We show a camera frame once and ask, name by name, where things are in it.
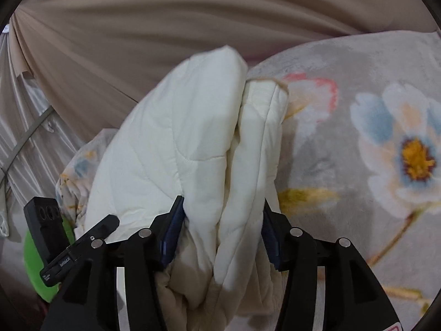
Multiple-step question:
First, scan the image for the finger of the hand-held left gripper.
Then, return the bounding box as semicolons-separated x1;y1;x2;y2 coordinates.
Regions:
74;214;120;247

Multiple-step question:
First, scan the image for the grey floral blanket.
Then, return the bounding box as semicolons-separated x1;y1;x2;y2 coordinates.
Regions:
0;29;441;331

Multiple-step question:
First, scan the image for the grey curtain strap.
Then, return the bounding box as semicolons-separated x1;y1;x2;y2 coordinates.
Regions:
0;105;56;181

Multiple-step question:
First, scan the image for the white quilted comforter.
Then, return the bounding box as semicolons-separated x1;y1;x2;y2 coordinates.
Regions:
83;44;291;331

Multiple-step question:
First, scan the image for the silver satin curtain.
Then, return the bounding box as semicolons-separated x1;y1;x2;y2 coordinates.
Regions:
0;17;85;245

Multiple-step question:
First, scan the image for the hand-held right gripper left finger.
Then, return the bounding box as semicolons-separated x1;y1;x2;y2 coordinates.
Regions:
41;195;185;331

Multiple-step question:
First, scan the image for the beige curtain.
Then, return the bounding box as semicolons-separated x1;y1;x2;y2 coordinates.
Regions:
10;0;439;140

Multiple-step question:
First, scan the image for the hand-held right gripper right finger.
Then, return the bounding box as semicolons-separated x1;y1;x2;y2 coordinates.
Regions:
261;199;402;331

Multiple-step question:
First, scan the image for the green round object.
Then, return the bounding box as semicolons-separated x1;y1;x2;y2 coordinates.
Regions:
23;226;77;301

